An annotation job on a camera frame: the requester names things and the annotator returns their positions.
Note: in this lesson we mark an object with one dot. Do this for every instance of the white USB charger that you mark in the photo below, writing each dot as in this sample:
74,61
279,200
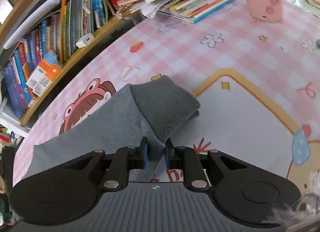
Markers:
84,40

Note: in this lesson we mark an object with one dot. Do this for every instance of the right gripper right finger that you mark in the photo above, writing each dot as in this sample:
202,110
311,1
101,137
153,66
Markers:
186,159

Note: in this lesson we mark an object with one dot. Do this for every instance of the upper orange white box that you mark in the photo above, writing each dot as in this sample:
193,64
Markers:
49,60

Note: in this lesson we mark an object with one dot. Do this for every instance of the pink checkered table mat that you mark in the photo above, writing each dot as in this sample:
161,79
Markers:
257,84

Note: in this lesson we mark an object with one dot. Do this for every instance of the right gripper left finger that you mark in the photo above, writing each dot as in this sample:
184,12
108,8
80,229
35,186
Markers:
121,163

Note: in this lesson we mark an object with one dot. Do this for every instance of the orange white box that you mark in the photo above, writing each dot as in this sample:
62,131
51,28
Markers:
41,78
49,60

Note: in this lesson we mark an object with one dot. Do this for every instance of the lower orange white box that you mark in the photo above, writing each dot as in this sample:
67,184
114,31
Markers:
41,78

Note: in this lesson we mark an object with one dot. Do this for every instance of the row of leaning books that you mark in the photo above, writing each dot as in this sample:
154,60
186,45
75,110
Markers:
34,27

